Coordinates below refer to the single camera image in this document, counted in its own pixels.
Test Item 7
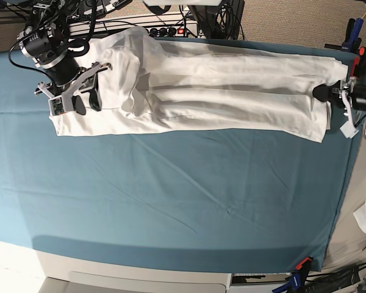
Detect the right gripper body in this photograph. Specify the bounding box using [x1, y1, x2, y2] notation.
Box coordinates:
[34, 57, 112, 112]

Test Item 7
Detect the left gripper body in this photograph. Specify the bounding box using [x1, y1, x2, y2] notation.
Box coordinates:
[331, 78, 366, 122]

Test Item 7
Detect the white T-shirt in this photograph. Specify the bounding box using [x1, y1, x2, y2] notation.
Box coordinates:
[51, 27, 348, 142]

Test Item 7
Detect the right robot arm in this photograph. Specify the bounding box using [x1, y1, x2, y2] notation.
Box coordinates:
[13, 1, 112, 116]

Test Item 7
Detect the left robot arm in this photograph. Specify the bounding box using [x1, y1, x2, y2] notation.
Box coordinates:
[312, 1, 366, 127]

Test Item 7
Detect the black orange clamp top right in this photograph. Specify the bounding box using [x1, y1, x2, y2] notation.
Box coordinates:
[350, 46, 366, 79]

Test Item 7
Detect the black orange clamp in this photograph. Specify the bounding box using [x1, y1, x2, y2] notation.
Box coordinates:
[350, 46, 366, 79]
[295, 256, 314, 274]

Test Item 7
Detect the blue black clamp top right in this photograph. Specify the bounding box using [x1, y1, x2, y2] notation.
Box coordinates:
[324, 18, 364, 54]

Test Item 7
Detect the teal table cloth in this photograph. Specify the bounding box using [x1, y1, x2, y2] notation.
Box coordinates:
[0, 53, 361, 273]

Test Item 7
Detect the black orange clamp bottom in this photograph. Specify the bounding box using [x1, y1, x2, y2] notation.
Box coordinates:
[295, 256, 314, 274]

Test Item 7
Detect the blue clamp bottom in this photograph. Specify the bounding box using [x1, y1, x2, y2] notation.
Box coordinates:
[272, 272, 307, 293]

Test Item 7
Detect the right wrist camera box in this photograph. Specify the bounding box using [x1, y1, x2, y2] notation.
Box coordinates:
[48, 97, 66, 116]

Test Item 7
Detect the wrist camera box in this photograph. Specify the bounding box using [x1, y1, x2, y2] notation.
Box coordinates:
[340, 121, 359, 139]
[48, 97, 66, 116]

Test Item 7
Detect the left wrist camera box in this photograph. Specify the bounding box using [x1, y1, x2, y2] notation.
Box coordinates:
[340, 121, 359, 139]

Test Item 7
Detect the black power strip red switch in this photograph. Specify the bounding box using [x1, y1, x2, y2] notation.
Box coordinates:
[146, 26, 187, 38]

